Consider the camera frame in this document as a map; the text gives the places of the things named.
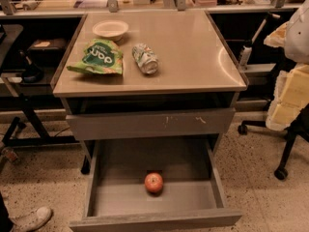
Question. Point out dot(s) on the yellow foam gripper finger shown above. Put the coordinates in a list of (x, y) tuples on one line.
[(277, 37), (291, 95)]

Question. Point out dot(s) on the white paper bowl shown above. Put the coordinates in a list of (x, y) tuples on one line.
[(112, 30)]

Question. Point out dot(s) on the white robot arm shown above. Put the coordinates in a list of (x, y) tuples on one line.
[(296, 45)]

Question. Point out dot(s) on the black office chair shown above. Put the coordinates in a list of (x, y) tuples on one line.
[(299, 127)]

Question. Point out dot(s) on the red apple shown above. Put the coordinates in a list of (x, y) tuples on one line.
[(153, 182)]

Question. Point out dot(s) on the grey drawer cabinet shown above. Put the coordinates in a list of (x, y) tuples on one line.
[(196, 69)]

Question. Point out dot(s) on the green chip bag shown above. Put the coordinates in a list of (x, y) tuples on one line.
[(100, 57)]

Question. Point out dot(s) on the black desk frame left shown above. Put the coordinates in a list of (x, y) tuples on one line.
[(10, 34)]

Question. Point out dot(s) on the closed grey top drawer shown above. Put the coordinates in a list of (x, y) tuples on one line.
[(150, 123)]

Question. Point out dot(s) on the open grey middle drawer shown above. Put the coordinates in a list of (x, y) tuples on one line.
[(117, 200)]

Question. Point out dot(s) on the crushed green soda can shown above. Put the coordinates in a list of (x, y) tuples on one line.
[(145, 58)]

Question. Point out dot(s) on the black box under desk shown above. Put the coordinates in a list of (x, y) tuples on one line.
[(47, 49)]

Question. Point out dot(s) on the white sneaker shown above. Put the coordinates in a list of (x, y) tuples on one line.
[(32, 221)]

